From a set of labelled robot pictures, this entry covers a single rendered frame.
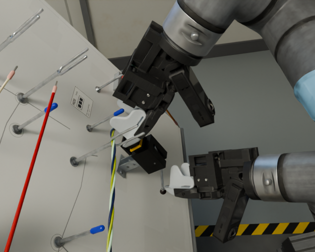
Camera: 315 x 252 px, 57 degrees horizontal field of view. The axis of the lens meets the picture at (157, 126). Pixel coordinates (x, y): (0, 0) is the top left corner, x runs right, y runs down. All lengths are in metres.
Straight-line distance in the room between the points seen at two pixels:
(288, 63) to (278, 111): 1.96
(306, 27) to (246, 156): 0.23
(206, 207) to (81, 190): 1.31
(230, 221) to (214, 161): 0.11
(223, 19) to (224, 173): 0.27
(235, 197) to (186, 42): 0.28
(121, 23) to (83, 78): 1.66
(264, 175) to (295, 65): 0.19
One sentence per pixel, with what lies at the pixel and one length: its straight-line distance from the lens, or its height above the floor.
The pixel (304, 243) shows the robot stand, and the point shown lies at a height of 0.23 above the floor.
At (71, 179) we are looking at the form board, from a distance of 0.49.
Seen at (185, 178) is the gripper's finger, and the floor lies 1.09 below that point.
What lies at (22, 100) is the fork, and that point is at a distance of 0.49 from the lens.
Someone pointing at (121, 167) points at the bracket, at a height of 1.09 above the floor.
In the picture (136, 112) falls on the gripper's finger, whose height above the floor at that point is 1.25.
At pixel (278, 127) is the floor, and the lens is 2.21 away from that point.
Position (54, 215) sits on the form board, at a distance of 0.45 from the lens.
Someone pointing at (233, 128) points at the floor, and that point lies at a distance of 2.10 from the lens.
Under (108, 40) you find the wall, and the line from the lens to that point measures 2.33.
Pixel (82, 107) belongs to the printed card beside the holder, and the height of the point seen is 1.18.
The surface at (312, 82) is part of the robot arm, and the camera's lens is 0.33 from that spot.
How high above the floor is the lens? 1.59
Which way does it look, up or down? 51 degrees down
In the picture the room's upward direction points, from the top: straight up
